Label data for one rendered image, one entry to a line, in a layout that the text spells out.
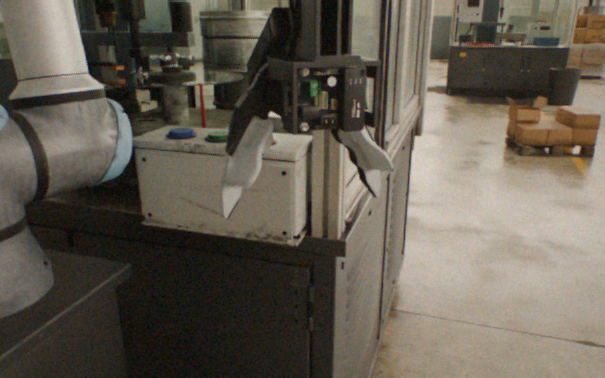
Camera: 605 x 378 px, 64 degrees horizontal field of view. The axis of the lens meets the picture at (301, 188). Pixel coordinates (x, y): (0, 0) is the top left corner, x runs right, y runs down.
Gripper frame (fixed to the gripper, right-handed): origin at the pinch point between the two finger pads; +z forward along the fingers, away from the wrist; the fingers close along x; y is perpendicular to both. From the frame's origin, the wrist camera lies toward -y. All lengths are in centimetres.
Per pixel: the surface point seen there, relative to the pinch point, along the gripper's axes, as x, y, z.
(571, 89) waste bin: 543, -428, 68
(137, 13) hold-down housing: -8, -80, -18
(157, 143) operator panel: -9.7, -37.6, 1.7
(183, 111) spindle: 0, -77, 4
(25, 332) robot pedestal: -27.6, -13.8, 16.3
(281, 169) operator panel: 6.4, -24.6, 4.1
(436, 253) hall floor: 123, -135, 91
